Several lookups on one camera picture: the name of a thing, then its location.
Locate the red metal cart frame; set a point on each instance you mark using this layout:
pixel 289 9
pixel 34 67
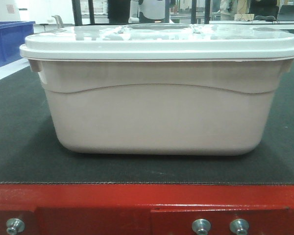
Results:
pixel 145 209

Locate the middle silver bolt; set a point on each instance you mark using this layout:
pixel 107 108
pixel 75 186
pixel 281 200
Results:
pixel 201 226

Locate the black vertical pole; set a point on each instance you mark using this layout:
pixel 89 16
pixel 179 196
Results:
pixel 77 14

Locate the right silver bolt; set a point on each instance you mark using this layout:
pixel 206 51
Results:
pixel 239 227

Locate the black rubber mat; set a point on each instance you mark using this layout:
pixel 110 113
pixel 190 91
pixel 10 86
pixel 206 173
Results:
pixel 30 152

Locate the white bin lid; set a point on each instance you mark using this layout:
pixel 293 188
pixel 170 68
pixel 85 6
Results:
pixel 160 42

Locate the silver bolt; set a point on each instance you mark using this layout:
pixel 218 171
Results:
pixel 239 227
pixel 14 226
pixel 201 226

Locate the left silver bolt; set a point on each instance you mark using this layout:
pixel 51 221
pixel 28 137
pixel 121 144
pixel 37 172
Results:
pixel 14 226

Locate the blue bin at left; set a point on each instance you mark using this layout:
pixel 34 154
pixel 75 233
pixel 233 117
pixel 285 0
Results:
pixel 12 35

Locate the white background table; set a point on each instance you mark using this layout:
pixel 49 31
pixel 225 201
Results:
pixel 253 22

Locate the white plastic bin body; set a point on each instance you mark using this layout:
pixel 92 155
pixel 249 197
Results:
pixel 187 108

